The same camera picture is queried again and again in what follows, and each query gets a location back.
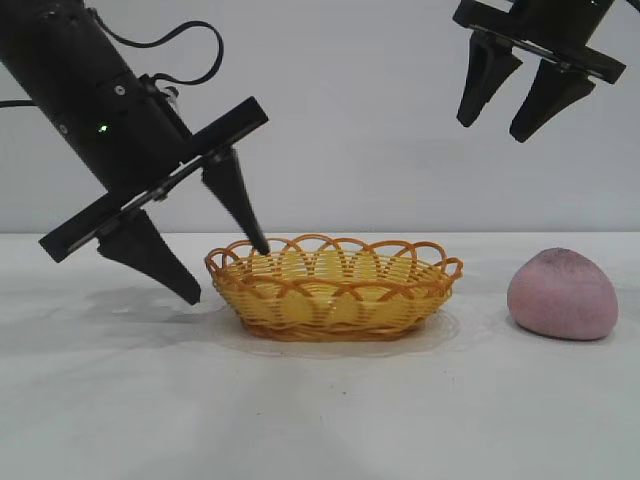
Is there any yellow woven plastic basket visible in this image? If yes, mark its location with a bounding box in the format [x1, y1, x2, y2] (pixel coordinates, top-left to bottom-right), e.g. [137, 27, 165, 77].
[204, 232, 464, 344]

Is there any pink peach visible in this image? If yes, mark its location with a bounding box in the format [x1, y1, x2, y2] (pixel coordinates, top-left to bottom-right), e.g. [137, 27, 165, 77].
[507, 247, 620, 342]

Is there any black looped cable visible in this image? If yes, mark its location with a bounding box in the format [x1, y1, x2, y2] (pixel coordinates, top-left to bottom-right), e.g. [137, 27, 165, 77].
[97, 19, 225, 89]

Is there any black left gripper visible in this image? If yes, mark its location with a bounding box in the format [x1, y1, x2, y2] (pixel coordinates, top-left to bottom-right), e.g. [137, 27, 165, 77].
[39, 74, 272, 306]

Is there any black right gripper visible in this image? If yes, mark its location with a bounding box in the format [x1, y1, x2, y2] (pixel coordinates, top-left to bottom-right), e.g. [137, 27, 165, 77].
[452, 0, 627, 144]

